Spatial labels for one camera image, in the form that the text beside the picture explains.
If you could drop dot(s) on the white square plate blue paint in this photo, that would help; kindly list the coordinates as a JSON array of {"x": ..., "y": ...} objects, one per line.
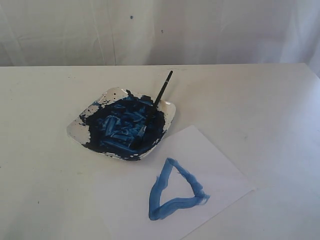
[{"x": 109, "y": 125}]

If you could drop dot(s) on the black paintbrush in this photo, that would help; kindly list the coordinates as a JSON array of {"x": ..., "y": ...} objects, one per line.
[{"x": 140, "y": 135}]

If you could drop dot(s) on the white paper sheet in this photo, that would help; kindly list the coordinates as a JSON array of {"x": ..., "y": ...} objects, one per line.
[{"x": 123, "y": 188}]

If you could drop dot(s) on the white backdrop curtain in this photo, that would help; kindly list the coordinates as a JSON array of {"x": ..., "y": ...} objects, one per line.
[{"x": 159, "y": 32}]

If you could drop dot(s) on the blue paint stroke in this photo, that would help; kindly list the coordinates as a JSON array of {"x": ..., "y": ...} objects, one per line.
[{"x": 157, "y": 211}]

